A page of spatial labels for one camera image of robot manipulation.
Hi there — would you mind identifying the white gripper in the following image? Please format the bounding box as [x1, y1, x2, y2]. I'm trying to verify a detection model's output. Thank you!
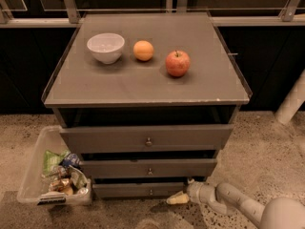
[166, 177, 216, 205]

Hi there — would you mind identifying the grey bottom drawer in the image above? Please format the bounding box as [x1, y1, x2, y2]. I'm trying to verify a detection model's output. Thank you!
[92, 182, 185, 198]

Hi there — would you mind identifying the grey drawer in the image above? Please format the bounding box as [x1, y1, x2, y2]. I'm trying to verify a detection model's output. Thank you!
[80, 158, 217, 178]
[60, 124, 233, 154]
[92, 182, 185, 198]

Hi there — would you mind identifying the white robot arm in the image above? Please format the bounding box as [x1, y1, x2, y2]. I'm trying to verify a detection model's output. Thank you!
[166, 179, 305, 229]

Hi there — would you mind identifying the grey middle drawer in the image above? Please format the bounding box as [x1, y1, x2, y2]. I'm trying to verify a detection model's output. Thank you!
[80, 158, 217, 178]

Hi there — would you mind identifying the grey top drawer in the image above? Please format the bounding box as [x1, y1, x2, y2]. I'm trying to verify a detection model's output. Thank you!
[60, 124, 233, 154]

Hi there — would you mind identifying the grey drawer cabinet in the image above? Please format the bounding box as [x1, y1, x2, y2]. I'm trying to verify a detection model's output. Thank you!
[43, 12, 252, 186]

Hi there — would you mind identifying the blue snack packet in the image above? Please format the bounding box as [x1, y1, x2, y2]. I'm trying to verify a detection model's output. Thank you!
[61, 153, 80, 168]

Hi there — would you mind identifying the gold foil packet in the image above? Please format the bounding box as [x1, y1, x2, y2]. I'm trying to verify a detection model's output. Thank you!
[50, 178, 73, 196]

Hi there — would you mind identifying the red apple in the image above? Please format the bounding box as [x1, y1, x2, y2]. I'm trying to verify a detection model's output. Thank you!
[165, 51, 191, 77]

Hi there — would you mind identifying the clear plastic bin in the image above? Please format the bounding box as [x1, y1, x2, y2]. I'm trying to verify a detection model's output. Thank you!
[17, 126, 92, 205]

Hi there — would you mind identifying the green snack bag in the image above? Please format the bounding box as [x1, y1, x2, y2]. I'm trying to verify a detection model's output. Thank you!
[43, 150, 71, 176]

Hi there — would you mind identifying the orange fruit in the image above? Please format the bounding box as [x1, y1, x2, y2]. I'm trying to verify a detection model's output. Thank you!
[133, 40, 154, 61]

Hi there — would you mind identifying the white ceramic bowl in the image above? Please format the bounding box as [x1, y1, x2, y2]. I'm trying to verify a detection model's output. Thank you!
[87, 33, 125, 64]

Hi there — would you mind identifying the metal window railing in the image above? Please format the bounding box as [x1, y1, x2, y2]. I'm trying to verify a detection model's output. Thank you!
[0, 0, 305, 28]

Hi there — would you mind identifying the white cylindrical post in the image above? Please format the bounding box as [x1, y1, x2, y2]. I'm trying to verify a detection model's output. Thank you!
[274, 77, 305, 125]

